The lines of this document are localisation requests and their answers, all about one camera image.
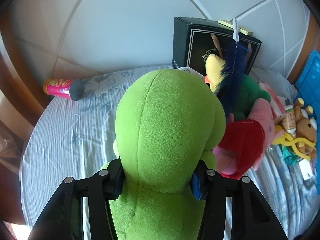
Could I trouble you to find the pink white tissue pack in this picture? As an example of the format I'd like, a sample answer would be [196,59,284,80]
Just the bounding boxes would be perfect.
[259,82,285,124]

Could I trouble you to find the yellow sticky note pad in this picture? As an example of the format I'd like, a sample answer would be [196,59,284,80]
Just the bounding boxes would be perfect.
[217,19,254,36]

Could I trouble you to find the wooden bed frame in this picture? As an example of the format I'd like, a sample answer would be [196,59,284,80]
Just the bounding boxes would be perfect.
[1,12,49,225]

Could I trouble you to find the brown bear plush toy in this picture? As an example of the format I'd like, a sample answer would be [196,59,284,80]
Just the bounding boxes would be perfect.
[293,98,317,162]

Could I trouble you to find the yellow plush toy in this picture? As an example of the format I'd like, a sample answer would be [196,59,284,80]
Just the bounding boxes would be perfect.
[204,54,225,92]

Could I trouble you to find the white pill bottle orange label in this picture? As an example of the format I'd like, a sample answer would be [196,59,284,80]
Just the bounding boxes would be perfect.
[281,105,296,134]

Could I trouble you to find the blue feather duster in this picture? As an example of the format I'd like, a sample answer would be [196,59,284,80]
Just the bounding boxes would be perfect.
[217,18,248,117]

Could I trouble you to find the pink snack can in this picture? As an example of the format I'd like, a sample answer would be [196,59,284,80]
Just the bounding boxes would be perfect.
[43,78,85,101]

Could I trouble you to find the green plastic bag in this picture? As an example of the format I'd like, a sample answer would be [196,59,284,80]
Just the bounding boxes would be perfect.
[282,146,299,166]

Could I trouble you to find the blue plastic crate lid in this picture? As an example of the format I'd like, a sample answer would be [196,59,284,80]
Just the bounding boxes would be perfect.
[294,50,320,120]

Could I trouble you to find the yellow plastic toy tongs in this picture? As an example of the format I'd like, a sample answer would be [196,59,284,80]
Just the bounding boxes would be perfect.
[272,125,315,161]

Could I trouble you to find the black gift box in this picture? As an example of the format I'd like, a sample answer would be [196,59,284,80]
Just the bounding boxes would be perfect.
[172,17,263,77]

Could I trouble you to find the pink pig plush red dress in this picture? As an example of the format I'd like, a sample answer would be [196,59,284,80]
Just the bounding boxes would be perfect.
[213,98,284,179]

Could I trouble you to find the lime green plush toy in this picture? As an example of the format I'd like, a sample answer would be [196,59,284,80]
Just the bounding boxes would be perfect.
[110,69,226,239]

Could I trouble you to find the white striped bed sheet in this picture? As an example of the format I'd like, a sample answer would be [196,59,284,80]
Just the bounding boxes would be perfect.
[20,67,319,239]

